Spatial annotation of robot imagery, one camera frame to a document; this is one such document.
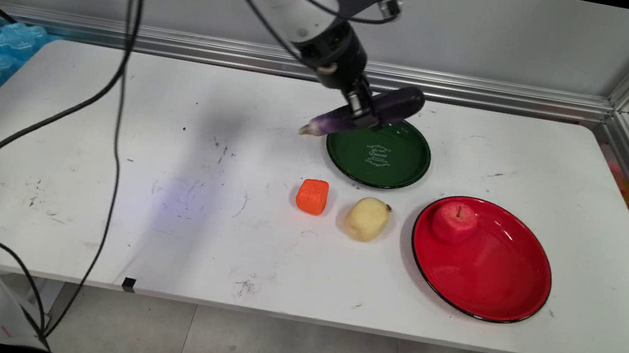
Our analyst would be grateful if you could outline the purple eggplant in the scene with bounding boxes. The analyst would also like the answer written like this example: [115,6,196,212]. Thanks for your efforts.
[298,69,428,154]

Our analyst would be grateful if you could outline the green enamel plate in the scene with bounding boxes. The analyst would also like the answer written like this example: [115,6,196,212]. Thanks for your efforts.
[320,109,437,196]

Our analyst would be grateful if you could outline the yellow pear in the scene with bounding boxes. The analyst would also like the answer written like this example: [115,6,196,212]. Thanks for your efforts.
[342,193,394,246]

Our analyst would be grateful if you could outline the red enamel plate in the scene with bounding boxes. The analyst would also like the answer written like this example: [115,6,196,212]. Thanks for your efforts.
[400,189,564,331]

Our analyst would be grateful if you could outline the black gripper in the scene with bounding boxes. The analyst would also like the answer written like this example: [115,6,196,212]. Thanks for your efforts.
[285,14,395,133]

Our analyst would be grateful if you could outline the red apple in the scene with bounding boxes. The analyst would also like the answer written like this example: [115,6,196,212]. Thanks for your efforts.
[430,198,481,248]

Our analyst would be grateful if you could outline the black looped cable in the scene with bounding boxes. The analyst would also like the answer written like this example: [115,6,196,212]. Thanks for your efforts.
[0,45,130,353]

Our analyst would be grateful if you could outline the orange carrot chunk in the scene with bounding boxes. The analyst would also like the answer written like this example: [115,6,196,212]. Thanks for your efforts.
[294,177,331,217]

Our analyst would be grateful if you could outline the long black hanging cable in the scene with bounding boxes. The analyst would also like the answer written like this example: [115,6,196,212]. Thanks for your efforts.
[40,0,150,347]

